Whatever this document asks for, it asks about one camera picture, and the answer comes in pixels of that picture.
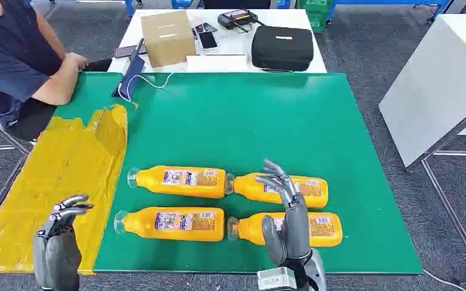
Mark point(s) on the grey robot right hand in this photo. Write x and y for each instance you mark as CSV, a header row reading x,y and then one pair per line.
x,y
297,233

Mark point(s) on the person's right hand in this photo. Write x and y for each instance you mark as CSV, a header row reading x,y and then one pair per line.
x,y
76,62

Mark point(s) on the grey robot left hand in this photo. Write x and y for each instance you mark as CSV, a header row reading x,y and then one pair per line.
x,y
58,257

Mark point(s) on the orange drink bottle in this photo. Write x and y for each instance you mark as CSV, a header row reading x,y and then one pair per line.
x,y
144,225
329,231
184,188
253,190

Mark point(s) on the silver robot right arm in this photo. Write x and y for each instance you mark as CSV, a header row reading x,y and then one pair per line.
x,y
317,273

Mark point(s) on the dark phone with grey edge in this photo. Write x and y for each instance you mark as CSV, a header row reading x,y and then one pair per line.
x,y
125,51

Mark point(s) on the person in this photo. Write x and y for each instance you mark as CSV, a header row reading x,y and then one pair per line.
x,y
8,52

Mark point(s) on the brown cardboard box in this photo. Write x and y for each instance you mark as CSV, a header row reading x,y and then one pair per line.
x,y
168,40

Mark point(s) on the green mat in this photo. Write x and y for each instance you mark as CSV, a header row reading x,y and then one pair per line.
x,y
237,128

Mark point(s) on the black smartphone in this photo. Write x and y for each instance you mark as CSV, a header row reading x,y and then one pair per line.
x,y
207,40

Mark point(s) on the small dark smartphone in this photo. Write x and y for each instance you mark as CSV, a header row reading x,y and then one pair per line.
x,y
209,27

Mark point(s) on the flat white box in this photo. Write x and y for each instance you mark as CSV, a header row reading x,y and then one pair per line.
x,y
217,63

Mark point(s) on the black controller with screen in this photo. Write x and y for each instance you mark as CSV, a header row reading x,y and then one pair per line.
x,y
235,18

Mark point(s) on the black zip case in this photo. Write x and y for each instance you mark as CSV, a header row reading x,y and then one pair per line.
x,y
282,48

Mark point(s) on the green plastic crate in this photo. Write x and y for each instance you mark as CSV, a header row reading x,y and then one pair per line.
x,y
317,14

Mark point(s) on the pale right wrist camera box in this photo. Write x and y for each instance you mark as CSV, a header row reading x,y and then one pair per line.
x,y
275,280

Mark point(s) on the white table with metal frame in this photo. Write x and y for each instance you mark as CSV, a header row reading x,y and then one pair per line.
x,y
442,84

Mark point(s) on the blue metal frame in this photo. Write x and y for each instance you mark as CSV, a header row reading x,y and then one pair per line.
x,y
389,3

